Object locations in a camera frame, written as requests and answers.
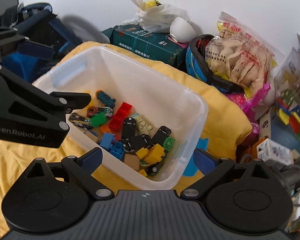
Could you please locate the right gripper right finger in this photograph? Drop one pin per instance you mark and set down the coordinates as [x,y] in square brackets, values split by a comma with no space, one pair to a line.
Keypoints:
[204,161]

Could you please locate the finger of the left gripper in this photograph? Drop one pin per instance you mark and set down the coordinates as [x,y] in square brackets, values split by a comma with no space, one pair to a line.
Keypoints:
[35,49]
[72,100]

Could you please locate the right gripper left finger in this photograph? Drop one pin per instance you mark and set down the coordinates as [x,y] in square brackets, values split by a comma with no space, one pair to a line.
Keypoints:
[91,160]

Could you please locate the tan wooden cube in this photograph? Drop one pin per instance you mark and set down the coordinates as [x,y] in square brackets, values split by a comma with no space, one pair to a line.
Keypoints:
[92,136]
[132,161]

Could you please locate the red green toy car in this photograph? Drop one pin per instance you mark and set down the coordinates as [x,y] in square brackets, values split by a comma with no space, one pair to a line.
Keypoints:
[107,111]

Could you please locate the blue small brick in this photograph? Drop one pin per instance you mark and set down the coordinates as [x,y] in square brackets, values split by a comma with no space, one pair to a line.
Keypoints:
[107,141]

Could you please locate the teal toy with orange end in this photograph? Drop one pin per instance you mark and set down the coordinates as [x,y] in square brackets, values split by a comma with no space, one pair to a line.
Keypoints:
[106,100]

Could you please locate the orange brick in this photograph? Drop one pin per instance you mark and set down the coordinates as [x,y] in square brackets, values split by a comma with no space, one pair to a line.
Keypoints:
[105,129]

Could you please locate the long red brick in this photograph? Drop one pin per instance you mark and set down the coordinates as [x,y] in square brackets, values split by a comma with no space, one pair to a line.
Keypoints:
[118,118]

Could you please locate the dark toy car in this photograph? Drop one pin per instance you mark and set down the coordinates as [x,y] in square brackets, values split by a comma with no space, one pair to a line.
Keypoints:
[128,128]

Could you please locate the large yellow brick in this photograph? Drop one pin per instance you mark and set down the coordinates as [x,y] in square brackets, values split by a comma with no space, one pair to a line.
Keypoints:
[155,154]

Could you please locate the beige toy with teal end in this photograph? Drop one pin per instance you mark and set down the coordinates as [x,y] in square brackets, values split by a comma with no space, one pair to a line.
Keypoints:
[143,126]

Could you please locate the large blue brick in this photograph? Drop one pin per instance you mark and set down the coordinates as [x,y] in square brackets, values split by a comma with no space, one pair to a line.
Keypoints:
[117,150]

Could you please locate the green patterned toy piece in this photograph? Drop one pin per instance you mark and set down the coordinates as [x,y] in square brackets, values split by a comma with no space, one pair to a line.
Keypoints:
[168,144]

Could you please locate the black white patterned car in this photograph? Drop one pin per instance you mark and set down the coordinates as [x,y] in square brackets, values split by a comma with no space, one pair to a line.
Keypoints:
[137,142]

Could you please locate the dark blue bag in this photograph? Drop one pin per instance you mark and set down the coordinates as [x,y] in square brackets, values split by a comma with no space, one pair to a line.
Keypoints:
[37,22]

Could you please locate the green brick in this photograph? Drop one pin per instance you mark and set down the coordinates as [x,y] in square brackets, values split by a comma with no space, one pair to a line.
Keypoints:
[98,119]

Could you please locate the small yellow brick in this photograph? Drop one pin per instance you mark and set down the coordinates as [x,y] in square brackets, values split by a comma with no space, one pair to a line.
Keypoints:
[143,172]

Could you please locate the small white carton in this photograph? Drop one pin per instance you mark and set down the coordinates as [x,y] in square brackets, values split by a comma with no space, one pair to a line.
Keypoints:
[274,155]

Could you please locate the white plastic bin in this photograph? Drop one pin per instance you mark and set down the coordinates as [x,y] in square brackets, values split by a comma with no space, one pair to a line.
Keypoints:
[159,99]

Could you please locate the clear toy block box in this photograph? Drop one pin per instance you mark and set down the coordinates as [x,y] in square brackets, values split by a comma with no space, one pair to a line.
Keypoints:
[287,88]

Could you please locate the blue black helmet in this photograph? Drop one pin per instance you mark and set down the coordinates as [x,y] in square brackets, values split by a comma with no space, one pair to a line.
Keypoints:
[197,66]

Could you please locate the dark green box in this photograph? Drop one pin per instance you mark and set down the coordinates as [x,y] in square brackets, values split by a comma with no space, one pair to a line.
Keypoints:
[153,46]

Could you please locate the snack bag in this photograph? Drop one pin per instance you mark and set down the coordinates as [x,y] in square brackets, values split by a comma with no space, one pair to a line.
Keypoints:
[240,55]

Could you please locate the white plastic bag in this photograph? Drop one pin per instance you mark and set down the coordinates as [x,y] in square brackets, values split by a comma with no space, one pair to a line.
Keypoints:
[154,16]

